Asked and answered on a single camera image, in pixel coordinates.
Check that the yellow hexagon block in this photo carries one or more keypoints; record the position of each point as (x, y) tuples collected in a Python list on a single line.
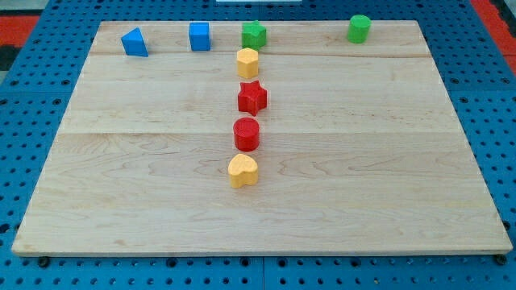
[(247, 63)]

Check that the green cylinder block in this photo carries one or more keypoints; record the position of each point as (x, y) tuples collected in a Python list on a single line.
[(358, 28)]

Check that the blue cube block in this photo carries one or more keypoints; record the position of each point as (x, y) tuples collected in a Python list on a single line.
[(199, 36)]

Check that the blue triangle block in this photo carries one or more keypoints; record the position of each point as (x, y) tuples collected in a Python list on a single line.
[(133, 43)]

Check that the green star block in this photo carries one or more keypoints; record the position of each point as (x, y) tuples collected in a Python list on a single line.
[(253, 35)]

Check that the wooden board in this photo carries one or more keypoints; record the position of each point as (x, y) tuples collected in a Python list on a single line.
[(361, 151)]

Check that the red star block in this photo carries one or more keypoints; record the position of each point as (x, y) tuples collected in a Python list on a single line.
[(252, 97)]

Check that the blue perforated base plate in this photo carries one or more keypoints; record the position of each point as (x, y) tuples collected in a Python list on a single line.
[(39, 84)]

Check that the yellow heart block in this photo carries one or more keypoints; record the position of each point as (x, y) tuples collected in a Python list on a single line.
[(242, 170)]

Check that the red cylinder block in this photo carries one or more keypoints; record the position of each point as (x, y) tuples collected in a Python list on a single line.
[(246, 134)]

